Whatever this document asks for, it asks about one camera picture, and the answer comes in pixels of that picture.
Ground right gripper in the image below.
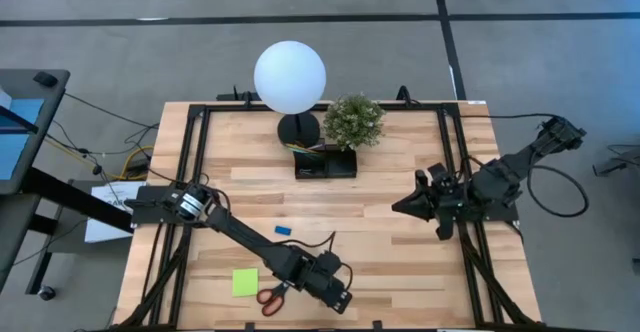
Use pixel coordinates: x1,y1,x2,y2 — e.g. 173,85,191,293
392,164,474,222

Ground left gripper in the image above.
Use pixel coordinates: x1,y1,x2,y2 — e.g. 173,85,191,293
292,264,354,316

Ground red-handled scissors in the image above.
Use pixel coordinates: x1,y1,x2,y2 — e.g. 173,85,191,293
256,281,292,319

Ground green sticky note pad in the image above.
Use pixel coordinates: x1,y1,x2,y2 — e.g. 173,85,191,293
231,267,260,298

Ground black mesh desk organizer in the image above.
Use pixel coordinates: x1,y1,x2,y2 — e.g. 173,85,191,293
293,141,359,180

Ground small potted green plant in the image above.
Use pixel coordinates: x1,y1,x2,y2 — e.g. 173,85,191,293
322,93,387,152

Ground black table clamp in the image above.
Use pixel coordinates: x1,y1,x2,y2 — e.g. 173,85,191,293
217,85,256,107
396,85,421,106

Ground white globe lamp black base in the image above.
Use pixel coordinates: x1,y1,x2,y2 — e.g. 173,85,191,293
253,40,328,148

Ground white paper sheet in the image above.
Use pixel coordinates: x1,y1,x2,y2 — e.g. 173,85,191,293
83,180,146,244

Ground grey side desk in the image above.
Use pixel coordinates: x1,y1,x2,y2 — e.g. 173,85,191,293
0,68,134,296

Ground laptop with blue screen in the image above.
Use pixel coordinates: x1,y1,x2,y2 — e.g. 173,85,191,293
0,89,46,181

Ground black computer mouse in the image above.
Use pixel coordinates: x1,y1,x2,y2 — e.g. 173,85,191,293
33,71,59,88

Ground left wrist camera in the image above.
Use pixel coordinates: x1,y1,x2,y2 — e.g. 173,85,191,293
318,250,342,274

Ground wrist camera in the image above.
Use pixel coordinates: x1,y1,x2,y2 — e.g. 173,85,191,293
318,250,342,274
433,215,457,241

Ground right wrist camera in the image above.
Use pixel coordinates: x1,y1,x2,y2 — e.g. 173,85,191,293
433,215,457,241

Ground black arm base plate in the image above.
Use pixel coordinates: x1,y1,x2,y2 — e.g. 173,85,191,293
124,185,204,226
446,181,521,223

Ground black floor stand with cables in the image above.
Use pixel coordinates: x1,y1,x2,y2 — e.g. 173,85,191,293
592,143,640,178

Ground black aluminium table frame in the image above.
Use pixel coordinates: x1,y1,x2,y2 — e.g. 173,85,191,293
119,100,546,331

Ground yellow floor cable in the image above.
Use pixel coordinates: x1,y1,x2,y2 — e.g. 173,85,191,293
44,135,155,181

